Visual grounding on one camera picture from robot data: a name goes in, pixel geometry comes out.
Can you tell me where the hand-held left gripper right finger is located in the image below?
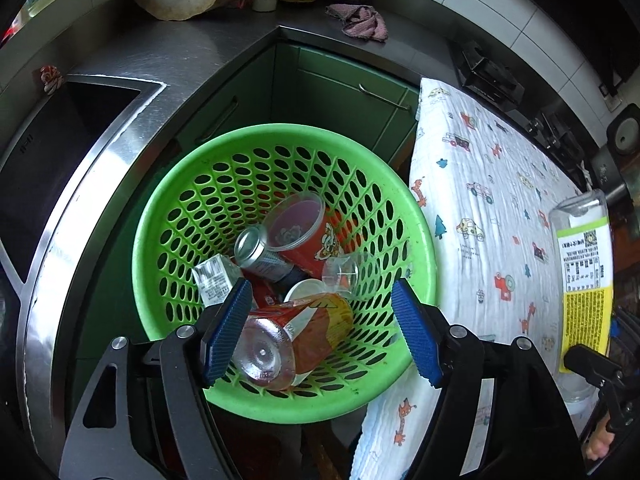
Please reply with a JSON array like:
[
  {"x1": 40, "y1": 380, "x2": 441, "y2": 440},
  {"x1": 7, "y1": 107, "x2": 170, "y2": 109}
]
[{"x1": 391, "y1": 280, "x2": 586, "y2": 480}]

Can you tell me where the white milk carton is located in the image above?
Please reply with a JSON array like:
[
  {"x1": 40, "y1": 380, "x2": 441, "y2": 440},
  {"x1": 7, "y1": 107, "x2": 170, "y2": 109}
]
[{"x1": 191, "y1": 254, "x2": 246, "y2": 308}]

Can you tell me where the red white scrubber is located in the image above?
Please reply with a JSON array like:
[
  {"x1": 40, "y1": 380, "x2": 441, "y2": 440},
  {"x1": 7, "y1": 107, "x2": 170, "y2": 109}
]
[{"x1": 40, "y1": 65, "x2": 64, "y2": 96}]

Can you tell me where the black range hood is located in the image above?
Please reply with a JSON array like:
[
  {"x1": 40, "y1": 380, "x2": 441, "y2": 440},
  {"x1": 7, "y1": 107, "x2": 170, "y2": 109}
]
[{"x1": 565, "y1": 0, "x2": 640, "y2": 86}]

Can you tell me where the person's right hand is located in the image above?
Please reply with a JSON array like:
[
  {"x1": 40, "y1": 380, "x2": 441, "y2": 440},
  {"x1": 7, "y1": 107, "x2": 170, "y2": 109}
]
[{"x1": 585, "y1": 405, "x2": 618, "y2": 461}]

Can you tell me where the silver drink can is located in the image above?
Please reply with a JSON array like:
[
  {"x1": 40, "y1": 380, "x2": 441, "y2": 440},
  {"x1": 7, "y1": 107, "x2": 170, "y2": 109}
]
[{"x1": 234, "y1": 226, "x2": 306, "y2": 286}]

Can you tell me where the pink rag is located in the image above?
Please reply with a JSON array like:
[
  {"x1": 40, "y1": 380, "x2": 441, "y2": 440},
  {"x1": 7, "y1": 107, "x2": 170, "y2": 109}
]
[{"x1": 325, "y1": 4, "x2": 389, "y2": 42}]

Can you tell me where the white printed cloth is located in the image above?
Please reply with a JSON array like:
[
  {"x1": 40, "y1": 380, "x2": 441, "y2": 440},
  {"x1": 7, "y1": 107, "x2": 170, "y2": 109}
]
[{"x1": 350, "y1": 77, "x2": 601, "y2": 480}]

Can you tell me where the clear plastic cup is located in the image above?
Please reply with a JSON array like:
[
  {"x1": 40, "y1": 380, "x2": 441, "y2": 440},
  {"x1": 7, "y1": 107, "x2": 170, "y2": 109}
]
[{"x1": 321, "y1": 252, "x2": 373, "y2": 301}]

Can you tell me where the green cabinet door with handle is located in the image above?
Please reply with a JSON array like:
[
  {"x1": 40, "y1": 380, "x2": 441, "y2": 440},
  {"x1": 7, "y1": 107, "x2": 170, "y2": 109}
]
[{"x1": 272, "y1": 42, "x2": 421, "y2": 133}]

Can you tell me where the white paper cup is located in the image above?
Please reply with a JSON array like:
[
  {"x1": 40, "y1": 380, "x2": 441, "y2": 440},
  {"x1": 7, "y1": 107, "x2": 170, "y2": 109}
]
[{"x1": 283, "y1": 279, "x2": 331, "y2": 306}]

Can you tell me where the green perforated plastic basket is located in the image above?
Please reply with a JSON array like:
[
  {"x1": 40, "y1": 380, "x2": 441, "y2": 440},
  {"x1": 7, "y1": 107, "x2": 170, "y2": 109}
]
[{"x1": 131, "y1": 124, "x2": 441, "y2": 423}]

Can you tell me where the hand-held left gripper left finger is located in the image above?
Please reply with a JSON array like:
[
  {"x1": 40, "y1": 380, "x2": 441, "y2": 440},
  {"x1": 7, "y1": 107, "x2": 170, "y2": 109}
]
[{"x1": 59, "y1": 278, "x2": 253, "y2": 480}]

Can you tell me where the black round appliance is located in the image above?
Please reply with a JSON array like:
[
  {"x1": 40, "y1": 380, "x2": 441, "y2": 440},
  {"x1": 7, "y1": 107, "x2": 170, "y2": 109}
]
[{"x1": 606, "y1": 105, "x2": 640, "y2": 156}]

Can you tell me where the red printed paper cup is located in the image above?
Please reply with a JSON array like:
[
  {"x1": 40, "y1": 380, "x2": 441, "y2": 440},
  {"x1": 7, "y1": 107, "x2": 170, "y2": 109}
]
[{"x1": 262, "y1": 192, "x2": 346, "y2": 276}]

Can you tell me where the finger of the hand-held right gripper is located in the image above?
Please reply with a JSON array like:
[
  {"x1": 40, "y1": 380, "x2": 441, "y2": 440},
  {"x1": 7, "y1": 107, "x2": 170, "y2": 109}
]
[{"x1": 564, "y1": 344, "x2": 640, "y2": 432}]

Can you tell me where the black gas stove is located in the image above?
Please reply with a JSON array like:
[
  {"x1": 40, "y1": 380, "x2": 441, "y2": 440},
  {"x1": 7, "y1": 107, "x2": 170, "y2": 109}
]
[{"x1": 450, "y1": 40, "x2": 591, "y2": 171}]

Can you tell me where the steel kitchen sink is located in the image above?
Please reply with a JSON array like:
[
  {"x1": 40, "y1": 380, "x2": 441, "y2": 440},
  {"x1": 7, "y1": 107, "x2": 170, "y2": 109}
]
[{"x1": 0, "y1": 80, "x2": 141, "y2": 283}]

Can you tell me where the red soda can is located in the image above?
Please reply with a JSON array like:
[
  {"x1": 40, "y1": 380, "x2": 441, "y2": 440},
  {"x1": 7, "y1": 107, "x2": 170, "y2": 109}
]
[{"x1": 248, "y1": 272, "x2": 288, "y2": 311}]

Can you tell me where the clear bottle red yellow label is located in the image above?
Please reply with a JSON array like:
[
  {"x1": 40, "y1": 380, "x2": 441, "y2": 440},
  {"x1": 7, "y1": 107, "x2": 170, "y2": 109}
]
[{"x1": 232, "y1": 292, "x2": 356, "y2": 391}]

